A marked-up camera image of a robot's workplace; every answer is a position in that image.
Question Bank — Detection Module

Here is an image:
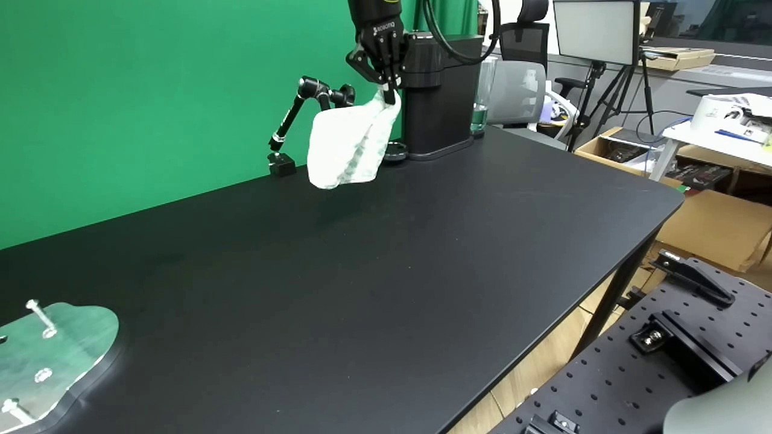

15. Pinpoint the green backdrop curtain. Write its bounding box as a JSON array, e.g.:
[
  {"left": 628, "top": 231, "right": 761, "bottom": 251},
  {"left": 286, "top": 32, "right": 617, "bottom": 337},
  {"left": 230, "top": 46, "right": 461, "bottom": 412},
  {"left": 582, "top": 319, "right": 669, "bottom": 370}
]
[{"left": 0, "top": 0, "right": 482, "bottom": 251}]

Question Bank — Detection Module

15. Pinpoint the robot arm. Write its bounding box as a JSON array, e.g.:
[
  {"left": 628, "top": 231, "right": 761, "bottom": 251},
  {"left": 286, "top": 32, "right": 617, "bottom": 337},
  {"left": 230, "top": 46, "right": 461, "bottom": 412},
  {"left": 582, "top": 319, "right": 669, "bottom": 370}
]
[{"left": 344, "top": 0, "right": 406, "bottom": 87}]

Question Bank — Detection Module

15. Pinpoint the white cloth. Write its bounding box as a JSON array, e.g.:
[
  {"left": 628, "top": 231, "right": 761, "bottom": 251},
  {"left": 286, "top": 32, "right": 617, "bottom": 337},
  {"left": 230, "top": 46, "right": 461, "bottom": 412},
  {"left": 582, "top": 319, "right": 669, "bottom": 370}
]
[{"left": 306, "top": 95, "right": 402, "bottom": 191}]

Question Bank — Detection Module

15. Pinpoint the black stand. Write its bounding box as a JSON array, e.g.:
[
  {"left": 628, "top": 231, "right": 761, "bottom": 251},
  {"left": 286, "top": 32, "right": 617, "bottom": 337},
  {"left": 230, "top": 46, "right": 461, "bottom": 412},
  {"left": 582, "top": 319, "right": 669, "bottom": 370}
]
[{"left": 266, "top": 75, "right": 358, "bottom": 178}]

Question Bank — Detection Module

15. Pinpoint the white board screen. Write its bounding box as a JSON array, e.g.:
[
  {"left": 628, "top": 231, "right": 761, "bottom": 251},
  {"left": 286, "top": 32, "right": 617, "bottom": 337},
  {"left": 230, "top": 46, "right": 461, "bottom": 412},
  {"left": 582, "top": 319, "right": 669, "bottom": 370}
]
[{"left": 553, "top": 0, "right": 639, "bottom": 65}]

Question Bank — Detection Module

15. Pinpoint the cardboard box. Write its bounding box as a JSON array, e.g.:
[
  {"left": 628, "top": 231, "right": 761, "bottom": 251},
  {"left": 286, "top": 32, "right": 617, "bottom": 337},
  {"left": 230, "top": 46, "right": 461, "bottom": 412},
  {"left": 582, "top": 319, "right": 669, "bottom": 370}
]
[{"left": 656, "top": 191, "right": 772, "bottom": 272}]

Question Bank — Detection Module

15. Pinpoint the black perforated breadboard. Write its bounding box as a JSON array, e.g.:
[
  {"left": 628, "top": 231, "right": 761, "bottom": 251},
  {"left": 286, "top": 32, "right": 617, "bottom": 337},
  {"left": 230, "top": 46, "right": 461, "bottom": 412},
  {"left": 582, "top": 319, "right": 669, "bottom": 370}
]
[{"left": 493, "top": 254, "right": 772, "bottom": 434}]

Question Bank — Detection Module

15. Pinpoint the black cable bundle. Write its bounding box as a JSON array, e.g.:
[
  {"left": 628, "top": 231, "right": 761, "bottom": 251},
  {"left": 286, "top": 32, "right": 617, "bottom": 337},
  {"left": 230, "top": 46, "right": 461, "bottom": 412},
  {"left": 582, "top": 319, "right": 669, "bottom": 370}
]
[{"left": 418, "top": 0, "right": 502, "bottom": 67}]

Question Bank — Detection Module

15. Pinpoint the black tripod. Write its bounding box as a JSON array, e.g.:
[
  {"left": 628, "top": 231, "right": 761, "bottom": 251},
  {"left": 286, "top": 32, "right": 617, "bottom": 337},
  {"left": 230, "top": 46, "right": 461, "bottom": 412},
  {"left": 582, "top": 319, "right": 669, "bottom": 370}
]
[{"left": 570, "top": 0, "right": 654, "bottom": 146}]

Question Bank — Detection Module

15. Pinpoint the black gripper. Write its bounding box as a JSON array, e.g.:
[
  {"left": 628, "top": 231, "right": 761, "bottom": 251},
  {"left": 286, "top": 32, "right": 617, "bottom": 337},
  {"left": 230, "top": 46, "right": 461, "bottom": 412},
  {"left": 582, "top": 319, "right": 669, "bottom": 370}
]
[{"left": 344, "top": 19, "right": 406, "bottom": 87}]

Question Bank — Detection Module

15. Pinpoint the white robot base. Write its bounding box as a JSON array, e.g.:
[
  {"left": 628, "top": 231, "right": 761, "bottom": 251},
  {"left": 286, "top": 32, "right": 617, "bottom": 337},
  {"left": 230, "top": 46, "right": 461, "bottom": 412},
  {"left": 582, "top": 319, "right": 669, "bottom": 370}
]
[{"left": 663, "top": 376, "right": 772, "bottom": 434}]

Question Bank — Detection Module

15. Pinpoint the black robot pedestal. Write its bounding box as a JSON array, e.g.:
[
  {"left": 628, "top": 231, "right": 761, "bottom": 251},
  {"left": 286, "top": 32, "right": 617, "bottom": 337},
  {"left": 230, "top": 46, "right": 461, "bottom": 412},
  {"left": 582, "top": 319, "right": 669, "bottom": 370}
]
[{"left": 400, "top": 33, "right": 481, "bottom": 160}]

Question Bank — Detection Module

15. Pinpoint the grey office chair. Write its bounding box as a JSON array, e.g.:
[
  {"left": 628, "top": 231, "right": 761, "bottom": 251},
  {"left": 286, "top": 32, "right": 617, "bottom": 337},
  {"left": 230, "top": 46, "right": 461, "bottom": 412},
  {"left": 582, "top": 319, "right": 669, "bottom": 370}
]
[{"left": 485, "top": 0, "right": 576, "bottom": 130}]

